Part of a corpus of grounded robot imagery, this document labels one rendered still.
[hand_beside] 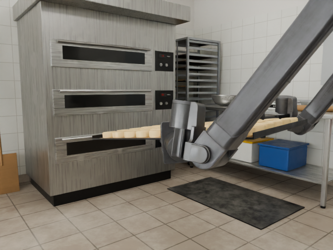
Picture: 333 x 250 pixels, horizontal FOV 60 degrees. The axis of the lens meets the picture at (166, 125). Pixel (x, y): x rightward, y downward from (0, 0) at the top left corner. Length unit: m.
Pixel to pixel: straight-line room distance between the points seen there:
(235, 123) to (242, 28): 3.98
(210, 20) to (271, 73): 4.42
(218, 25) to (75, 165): 3.07
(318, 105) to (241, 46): 3.43
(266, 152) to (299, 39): 2.95
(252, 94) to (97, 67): 2.48
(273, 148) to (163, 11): 1.88
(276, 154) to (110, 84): 1.93
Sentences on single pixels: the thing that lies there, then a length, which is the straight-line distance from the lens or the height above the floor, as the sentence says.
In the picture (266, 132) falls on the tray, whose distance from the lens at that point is 0.71.
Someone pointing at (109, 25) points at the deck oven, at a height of 1.73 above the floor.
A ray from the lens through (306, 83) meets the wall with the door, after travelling 3.89.
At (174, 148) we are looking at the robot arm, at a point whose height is 0.98.
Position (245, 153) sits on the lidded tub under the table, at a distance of 3.61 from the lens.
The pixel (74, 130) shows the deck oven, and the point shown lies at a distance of 2.88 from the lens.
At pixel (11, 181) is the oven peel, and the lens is 3.57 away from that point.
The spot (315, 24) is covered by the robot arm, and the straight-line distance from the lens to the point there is 0.53.
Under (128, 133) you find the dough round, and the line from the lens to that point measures 0.93.
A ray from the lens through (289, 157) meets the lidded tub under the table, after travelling 3.34.
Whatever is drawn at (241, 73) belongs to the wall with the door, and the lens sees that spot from 4.40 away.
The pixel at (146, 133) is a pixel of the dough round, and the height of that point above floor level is 0.96.
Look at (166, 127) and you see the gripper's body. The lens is 0.69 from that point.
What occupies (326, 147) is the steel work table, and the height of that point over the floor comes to 0.58.
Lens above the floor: 1.10
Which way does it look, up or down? 7 degrees down
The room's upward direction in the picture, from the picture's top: straight up
